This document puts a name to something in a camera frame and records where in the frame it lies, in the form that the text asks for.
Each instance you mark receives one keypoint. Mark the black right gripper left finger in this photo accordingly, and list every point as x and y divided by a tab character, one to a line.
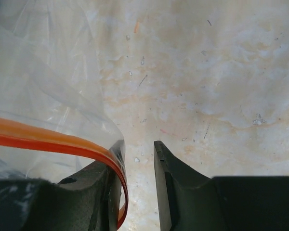
87	200

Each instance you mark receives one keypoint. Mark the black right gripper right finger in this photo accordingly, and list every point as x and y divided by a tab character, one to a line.
187	200

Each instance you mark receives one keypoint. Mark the clear zip top bag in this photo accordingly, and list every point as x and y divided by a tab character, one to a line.
52	121

